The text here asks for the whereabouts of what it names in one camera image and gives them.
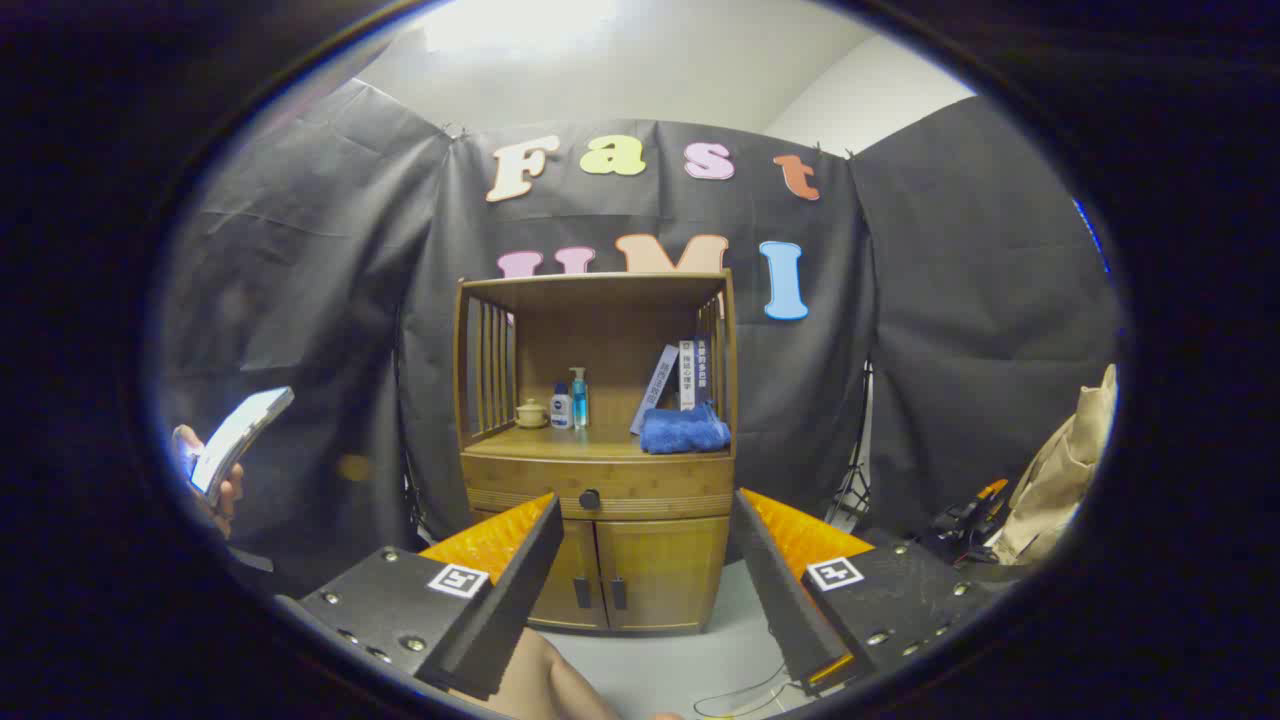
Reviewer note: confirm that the folded blue towel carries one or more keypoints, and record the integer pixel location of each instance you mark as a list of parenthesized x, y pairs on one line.
[(685, 432)]

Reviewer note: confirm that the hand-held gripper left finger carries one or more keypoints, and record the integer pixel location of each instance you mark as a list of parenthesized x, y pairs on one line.
[(510, 610)]

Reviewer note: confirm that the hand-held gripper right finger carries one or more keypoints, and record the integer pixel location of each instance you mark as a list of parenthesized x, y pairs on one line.
[(790, 610)]

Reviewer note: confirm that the white spine book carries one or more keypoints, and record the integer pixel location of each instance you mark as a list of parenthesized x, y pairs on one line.
[(687, 375)]

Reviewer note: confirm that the wooden cabinet door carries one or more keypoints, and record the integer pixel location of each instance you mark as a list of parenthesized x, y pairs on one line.
[(665, 570), (580, 560)]

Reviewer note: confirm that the wooden cabinet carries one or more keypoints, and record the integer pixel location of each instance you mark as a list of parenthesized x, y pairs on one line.
[(600, 340)]

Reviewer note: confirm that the black backdrop cloth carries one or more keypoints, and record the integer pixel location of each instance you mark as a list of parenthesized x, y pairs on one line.
[(900, 300)]

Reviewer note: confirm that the black light stand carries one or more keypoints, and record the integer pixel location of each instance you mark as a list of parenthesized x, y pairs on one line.
[(858, 480)]

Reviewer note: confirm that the cream lidded teacup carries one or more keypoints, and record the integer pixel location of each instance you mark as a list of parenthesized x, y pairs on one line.
[(531, 412)]

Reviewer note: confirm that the wooden countertop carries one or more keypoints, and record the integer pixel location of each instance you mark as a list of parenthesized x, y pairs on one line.
[(600, 442)]

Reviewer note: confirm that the grey leaning book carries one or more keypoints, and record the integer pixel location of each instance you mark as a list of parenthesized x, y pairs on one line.
[(655, 390)]

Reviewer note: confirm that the brown paper bag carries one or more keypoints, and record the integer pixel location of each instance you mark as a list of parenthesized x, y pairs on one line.
[(1060, 470)]

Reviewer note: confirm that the black and orange device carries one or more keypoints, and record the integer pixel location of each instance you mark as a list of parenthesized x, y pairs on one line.
[(965, 525)]

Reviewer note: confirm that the white bottle with blue cap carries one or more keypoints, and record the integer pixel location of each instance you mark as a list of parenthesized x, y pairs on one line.
[(561, 410)]

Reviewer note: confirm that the blue pump bottle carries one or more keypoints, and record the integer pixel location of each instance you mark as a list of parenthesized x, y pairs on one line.
[(579, 405)]

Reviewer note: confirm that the person's leg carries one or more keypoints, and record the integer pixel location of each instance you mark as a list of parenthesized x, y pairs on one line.
[(540, 685)]

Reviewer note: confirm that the dark blue book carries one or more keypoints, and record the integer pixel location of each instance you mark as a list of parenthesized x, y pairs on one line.
[(702, 370)]

